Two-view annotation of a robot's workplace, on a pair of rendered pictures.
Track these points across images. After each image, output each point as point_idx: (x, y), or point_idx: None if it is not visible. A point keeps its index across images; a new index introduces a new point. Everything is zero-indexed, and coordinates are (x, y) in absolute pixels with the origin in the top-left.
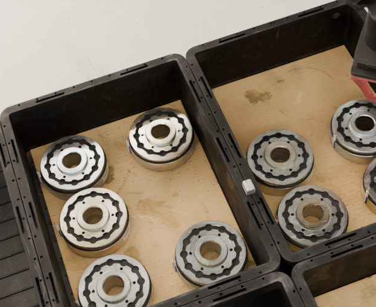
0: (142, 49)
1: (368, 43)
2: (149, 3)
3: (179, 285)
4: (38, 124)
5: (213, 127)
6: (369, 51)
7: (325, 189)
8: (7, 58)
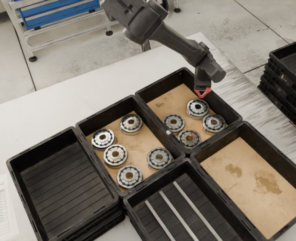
0: (111, 97)
1: (198, 78)
2: (110, 82)
3: (150, 171)
4: (87, 127)
5: (151, 115)
6: (199, 81)
7: (191, 129)
8: (63, 109)
